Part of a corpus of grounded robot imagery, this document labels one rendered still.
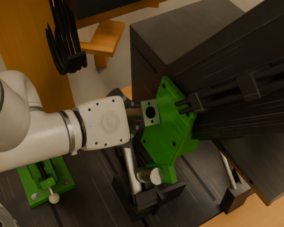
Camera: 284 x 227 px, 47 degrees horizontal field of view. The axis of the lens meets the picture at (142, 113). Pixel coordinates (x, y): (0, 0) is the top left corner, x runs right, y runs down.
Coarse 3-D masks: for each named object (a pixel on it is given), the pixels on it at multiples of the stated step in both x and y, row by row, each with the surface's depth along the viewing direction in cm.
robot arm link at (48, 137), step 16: (32, 112) 58; (32, 128) 57; (48, 128) 58; (64, 128) 59; (32, 144) 56; (48, 144) 58; (64, 144) 59; (0, 160) 54; (16, 160) 55; (32, 160) 58
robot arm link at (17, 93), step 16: (0, 80) 36; (16, 80) 49; (0, 96) 35; (16, 96) 41; (32, 96) 60; (0, 112) 35; (16, 112) 40; (0, 128) 37; (16, 128) 41; (0, 144) 41; (16, 144) 44
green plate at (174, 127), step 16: (160, 96) 70; (176, 96) 65; (160, 112) 71; (176, 112) 66; (192, 112) 62; (160, 128) 72; (176, 128) 67; (144, 144) 80; (160, 144) 74; (176, 144) 68; (192, 144) 73; (160, 160) 75
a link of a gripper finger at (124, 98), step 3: (123, 96) 69; (123, 99) 69; (126, 99) 70; (129, 99) 70; (126, 102) 70; (135, 102) 71; (138, 102) 71; (135, 105) 70; (138, 105) 70; (129, 108) 71; (132, 108) 72; (135, 108) 71
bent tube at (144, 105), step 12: (144, 108) 70; (156, 108) 71; (132, 120) 78; (144, 120) 70; (156, 120) 71; (132, 144) 83; (132, 156) 82; (132, 168) 82; (132, 180) 82; (132, 192) 83
